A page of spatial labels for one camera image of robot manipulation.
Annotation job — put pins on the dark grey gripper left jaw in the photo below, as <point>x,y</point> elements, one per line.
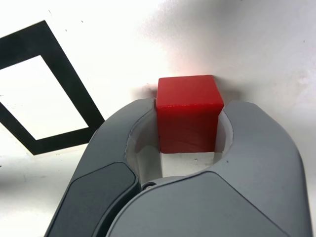
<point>103,158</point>

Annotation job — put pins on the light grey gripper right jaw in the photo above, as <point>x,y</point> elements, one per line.
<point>209,209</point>

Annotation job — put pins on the red cube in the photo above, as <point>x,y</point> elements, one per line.
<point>188,118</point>

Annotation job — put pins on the black tape square outline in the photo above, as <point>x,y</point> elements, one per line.
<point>64,71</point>

